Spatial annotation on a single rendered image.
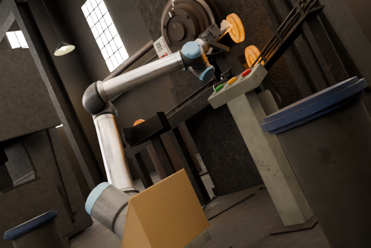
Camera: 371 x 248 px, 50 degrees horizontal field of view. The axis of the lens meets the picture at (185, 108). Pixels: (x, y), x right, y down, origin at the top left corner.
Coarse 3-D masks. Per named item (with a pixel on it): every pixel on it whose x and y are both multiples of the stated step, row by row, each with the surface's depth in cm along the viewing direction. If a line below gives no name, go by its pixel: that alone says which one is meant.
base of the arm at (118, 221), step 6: (126, 204) 154; (120, 210) 153; (126, 210) 152; (120, 216) 151; (114, 222) 152; (120, 222) 150; (114, 228) 152; (120, 228) 149; (120, 234) 149; (120, 240) 150
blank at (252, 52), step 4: (248, 48) 211; (252, 48) 209; (256, 48) 208; (248, 52) 213; (252, 52) 208; (256, 52) 207; (260, 52) 207; (248, 56) 216; (252, 56) 210; (256, 56) 206; (248, 60) 218; (252, 60) 217; (248, 64) 220; (256, 64) 210
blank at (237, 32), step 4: (228, 16) 213; (232, 16) 209; (236, 16) 209; (228, 20) 215; (232, 20) 209; (236, 20) 207; (240, 20) 207; (236, 24) 207; (240, 24) 207; (232, 28) 218; (236, 28) 209; (240, 28) 207; (232, 32) 218; (236, 32) 211; (240, 32) 208; (244, 32) 209; (232, 36) 219; (236, 36) 213; (240, 36) 209; (244, 36) 211; (236, 40) 216; (240, 40) 212
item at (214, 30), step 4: (212, 24) 210; (208, 28) 209; (212, 28) 210; (216, 28) 211; (204, 32) 210; (208, 32) 211; (212, 32) 209; (216, 32) 211; (220, 32) 210; (200, 36) 210; (204, 36) 210; (208, 36) 211; (212, 36) 211; (216, 36) 210; (220, 36) 209; (204, 40) 208; (208, 40) 210; (216, 40) 211; (208, 44) 208; (208, 48) 210
